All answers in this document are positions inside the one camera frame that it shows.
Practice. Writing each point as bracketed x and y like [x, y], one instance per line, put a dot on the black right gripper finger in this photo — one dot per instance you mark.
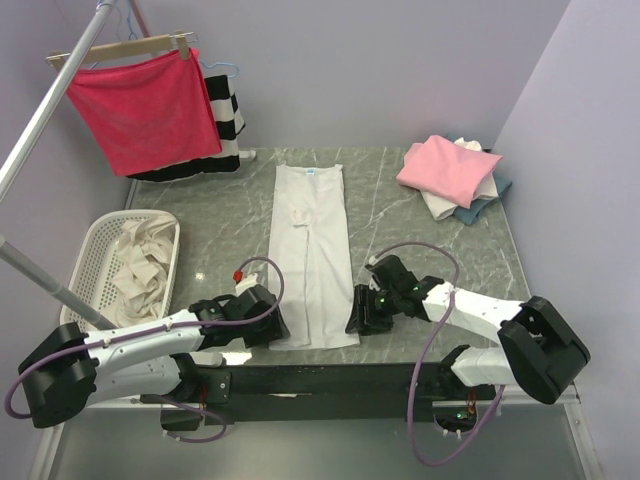
[362, 311]
[376, 325]

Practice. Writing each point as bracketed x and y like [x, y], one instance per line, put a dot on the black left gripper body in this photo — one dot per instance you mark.
[266, 329]

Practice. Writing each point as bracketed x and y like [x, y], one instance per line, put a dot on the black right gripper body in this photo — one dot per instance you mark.
[383, 302]

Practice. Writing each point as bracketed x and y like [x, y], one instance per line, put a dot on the white t shirt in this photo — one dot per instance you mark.
[441, 208]
[309, 242]

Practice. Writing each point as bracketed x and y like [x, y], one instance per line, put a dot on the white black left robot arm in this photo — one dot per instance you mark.
[72, 369]

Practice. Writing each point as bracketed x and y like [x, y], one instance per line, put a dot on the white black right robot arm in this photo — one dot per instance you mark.
[534, 347]

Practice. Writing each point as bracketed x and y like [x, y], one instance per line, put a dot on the black base beam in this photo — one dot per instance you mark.
[318, 392]

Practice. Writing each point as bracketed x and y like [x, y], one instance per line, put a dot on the folded white t shirt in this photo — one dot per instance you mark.
[441, 208]

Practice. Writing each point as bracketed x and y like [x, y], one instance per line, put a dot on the cream clothes in basket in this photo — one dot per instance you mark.
[144, 249]

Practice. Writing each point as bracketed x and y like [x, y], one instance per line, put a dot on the folded pink t shirt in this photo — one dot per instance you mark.
[455, 171]

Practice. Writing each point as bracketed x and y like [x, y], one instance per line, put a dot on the white plastic laundry basket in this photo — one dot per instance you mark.
[97, 262]

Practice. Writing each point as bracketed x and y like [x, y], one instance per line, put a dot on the black white checkered cloth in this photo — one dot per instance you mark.
[229, 123]

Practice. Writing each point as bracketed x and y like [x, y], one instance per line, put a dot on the red hanging towel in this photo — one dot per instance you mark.
[149, 115]

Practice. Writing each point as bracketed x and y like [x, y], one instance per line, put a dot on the metal clothes rack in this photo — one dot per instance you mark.
[63, 186]

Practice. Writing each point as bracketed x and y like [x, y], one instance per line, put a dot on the wooden clip hanger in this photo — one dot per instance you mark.
[144, 46]

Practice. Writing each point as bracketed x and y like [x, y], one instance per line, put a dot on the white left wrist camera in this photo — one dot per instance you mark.
[245, 281]

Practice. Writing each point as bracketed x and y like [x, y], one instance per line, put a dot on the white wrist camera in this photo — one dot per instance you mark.
[245, 281]
[374, 261]

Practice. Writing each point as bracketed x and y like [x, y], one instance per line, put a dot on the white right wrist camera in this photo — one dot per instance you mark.
[374, 261]

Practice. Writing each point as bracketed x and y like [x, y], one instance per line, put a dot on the aluminium rail frame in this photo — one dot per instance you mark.
[122, 440]

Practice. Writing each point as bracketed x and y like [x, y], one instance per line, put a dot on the blue wire hanger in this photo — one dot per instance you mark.
[228, 69]

